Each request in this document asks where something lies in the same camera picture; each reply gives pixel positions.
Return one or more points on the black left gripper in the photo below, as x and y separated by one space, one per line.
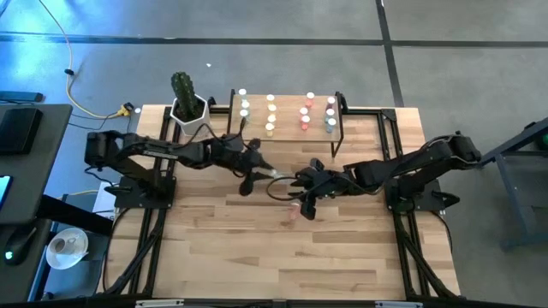
242 158

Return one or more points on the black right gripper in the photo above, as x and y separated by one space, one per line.
327 184

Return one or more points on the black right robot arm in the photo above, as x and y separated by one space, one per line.
406 164

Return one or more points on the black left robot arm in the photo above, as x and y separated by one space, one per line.
150 147

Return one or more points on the wooden shelf black metal legs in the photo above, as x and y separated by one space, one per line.
287 134

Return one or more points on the white faceted plant pot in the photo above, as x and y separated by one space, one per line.
199 124

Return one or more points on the green cactus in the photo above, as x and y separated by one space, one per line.
185 94

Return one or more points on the yellow plug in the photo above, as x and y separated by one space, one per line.
124 111

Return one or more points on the white paper sheet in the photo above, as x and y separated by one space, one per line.
103 203

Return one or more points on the black desk crossbar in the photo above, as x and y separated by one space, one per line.
77 216

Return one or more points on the blue-grey metal cart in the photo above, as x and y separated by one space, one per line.
507 197

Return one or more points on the small coffee cup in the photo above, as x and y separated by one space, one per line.
59 244

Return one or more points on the black desk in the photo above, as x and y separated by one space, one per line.
43 171

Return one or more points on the black flat box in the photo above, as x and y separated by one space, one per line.
19 130

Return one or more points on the black bar-shaped device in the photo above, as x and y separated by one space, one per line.
21 96

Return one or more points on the black computer mouse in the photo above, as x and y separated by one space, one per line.
19 244

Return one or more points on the smartphone with lit screen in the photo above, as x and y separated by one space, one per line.
3 190

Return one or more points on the black aluminium table frame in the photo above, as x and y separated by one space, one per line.
235 305

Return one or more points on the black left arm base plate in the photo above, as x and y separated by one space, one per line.
128 199

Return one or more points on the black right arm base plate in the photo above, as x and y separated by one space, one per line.
445 200

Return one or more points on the silver metal bracket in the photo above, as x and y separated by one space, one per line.
159 303
398 305

